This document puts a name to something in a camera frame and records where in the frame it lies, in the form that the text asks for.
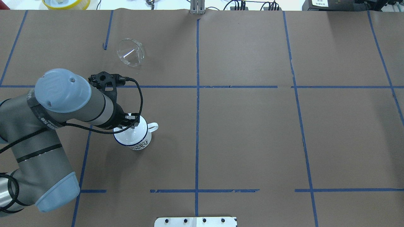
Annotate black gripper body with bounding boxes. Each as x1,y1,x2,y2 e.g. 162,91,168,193
124,113,140,125

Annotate clear glass funnel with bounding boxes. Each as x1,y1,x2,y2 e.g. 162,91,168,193
117,38,146,67

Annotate white mug lid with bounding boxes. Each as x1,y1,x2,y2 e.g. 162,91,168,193
113,116,148,147

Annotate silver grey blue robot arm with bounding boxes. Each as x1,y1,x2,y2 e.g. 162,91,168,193
1,68,141,217

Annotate white enamel mug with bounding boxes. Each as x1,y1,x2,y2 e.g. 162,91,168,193
114,121,159,150

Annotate yellow white tape roll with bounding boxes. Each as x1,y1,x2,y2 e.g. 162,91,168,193
42,0,91,10

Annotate far orange black connector box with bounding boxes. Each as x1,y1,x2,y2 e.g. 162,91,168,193
226,0,248,11

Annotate orange black connector box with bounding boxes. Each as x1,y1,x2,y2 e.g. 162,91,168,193
261,1,282,11
226,0,248,11

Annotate brown paper table cover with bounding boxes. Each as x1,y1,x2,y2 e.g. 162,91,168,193
1,9,403,227

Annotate near orange black connector box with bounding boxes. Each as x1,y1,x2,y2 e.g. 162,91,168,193
261,1,282,11

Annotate black computer box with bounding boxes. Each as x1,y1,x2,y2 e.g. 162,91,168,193
301,0,355,12

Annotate black camera cable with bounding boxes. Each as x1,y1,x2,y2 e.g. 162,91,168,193
0,77,144,215

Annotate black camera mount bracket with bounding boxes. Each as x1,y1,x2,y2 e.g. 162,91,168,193
88,71,127,96

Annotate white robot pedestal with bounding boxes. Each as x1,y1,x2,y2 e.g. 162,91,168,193
154,217,238,227

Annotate aluminium frame post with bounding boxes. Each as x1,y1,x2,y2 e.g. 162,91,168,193
189,0,206,15

